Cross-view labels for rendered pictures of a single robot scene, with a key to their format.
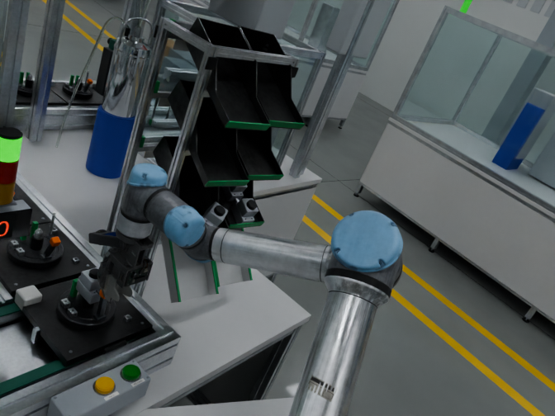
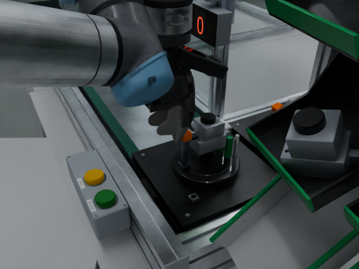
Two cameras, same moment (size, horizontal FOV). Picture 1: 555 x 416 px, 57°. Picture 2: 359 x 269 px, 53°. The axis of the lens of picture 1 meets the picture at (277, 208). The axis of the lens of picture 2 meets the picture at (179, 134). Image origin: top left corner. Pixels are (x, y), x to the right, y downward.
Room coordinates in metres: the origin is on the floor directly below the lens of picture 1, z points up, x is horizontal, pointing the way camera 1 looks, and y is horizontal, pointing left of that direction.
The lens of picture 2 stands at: (1.23, -0.18, 1.45)
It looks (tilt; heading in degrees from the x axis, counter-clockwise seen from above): 35 degrees down; 122
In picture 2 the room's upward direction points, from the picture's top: straight up
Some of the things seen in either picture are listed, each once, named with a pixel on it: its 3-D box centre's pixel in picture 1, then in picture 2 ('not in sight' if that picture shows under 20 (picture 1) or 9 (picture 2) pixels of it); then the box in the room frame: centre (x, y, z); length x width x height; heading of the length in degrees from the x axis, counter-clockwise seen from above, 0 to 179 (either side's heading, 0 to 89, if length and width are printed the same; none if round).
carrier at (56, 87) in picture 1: (78, 84); not in sight; (2.31, 1.12, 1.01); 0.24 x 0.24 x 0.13; 60
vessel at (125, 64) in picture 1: (129, 66); not in sight; (1.89, 0.74, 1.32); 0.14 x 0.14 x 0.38
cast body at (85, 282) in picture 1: (91, 281); (211, 129); (0.98, 0.35, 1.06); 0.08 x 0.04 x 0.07; 60
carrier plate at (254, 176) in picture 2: (85, 313); (205, 169); (0.98, 0.34, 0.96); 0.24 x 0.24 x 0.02; 60
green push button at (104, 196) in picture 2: (130, 373); (105, 199); (0.85, 0.16, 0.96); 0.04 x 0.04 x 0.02
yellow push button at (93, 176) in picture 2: (104, 386); (94, 177); (0.79, 0.20, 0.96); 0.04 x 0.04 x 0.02
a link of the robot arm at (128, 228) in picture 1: (136, 222); (168, 17); (0.94, 0.27, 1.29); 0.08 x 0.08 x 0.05
